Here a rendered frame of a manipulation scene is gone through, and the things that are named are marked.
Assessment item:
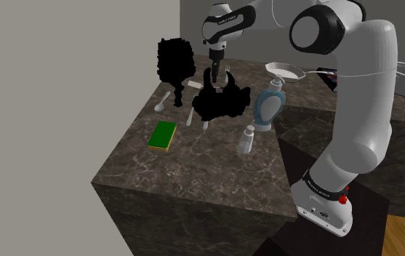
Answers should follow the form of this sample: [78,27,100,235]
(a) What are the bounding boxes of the black bushy upright object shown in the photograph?
[156,36,196,108]

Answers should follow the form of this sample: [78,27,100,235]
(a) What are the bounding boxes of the black spiky lumpy object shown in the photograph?
[191,66,252,122]

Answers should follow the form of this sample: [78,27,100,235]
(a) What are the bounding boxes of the white frying pan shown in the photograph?
[265,62,336,85]

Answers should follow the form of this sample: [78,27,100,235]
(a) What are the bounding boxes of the blue soap dispenser bottle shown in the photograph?
[252,75,287,133]

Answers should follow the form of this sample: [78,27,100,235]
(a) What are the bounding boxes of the silver spoon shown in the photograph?
[153,91,172,113]

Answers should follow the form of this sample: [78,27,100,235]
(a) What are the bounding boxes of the small white bottle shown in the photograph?
[236,124,257,155]

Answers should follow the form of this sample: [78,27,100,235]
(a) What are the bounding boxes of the green and yellow sponge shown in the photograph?
[147,120,178,153]

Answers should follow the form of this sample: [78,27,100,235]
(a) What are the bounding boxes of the dark robot stand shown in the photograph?
[252,137,391,256]

